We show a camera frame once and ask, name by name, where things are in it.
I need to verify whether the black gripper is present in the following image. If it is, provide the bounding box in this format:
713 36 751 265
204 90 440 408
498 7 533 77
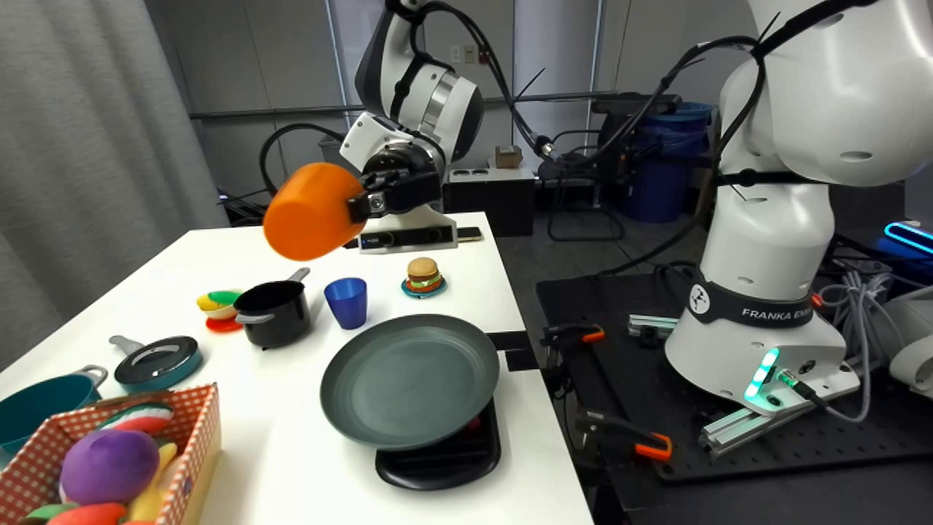
345 167 446 224

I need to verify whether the orange plastic cup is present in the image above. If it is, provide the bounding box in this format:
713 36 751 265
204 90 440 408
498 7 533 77
264 160 367 262

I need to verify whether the blue plastic cup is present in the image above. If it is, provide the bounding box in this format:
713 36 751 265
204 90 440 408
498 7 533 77
321 275 372 332

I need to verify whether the toy burger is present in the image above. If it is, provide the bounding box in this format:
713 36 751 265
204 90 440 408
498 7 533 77
402 255 446 295

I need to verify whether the colourful toy at corner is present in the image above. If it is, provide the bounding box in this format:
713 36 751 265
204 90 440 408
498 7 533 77
399 277 450 303

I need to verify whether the black cabinet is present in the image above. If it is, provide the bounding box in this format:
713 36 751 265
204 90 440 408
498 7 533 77
440 170 541 240

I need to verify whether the large dark frying pan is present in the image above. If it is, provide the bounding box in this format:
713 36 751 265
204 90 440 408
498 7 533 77
319 312 503 452

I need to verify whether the black chair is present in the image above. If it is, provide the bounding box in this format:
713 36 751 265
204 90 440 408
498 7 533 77
538 128 627 244

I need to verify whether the teal frying pan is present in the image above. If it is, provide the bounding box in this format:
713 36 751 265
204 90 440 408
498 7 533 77
109 332 208 398

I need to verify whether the black toy stove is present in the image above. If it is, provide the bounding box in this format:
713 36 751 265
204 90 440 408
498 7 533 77
373 398 504 494

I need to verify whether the grey curtain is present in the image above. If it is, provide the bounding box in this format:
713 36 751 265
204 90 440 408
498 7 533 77
0 0 235 374

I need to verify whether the blue barrel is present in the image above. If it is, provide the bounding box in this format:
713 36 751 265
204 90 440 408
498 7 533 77
621 99 717 224

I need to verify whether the red checkered cardboard box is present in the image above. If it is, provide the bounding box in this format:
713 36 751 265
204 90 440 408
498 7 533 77
0 383 224 525

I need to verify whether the red white plush toy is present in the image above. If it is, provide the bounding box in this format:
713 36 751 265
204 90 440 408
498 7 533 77
99 403 178 440

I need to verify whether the yellow plush toy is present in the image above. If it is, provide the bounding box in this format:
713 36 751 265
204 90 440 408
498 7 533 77
127 440 184 525

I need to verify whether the purple plush toy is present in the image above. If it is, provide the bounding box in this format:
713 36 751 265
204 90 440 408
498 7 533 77
60 428 163 508

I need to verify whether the teal pot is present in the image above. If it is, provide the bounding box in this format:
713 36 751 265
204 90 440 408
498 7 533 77
0 361 111 470

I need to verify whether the orange red plush toy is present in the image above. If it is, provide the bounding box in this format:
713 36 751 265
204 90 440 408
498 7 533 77
42 498 128 525

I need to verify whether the blue lit device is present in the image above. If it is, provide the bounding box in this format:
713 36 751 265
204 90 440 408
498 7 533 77
879 218 933 285

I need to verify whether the white cylinder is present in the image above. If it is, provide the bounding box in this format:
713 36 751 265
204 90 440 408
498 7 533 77
886 288 933 403

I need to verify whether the black pot grey handle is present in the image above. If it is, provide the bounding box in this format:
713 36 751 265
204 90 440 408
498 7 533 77
235 265 316 351

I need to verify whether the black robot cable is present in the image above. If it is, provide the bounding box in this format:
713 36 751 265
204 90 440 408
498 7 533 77
256 0 781 198

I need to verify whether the black table edge bracket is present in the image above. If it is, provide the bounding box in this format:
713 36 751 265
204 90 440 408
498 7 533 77
485 330 541 374

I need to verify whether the orange handled clamp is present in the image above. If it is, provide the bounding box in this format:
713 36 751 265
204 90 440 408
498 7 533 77
544 322 611 360
571 405 678 468

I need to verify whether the silver bracket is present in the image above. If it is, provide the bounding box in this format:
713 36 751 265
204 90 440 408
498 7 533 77
624 310 682 344

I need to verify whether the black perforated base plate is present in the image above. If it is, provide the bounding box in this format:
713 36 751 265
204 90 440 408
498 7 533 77
533 269 933 488

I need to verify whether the aluminium rail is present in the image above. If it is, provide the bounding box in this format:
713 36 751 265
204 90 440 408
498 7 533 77
698 374 864 457

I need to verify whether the grey cable bundle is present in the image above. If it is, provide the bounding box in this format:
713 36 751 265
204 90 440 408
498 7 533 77
813 271 914 427

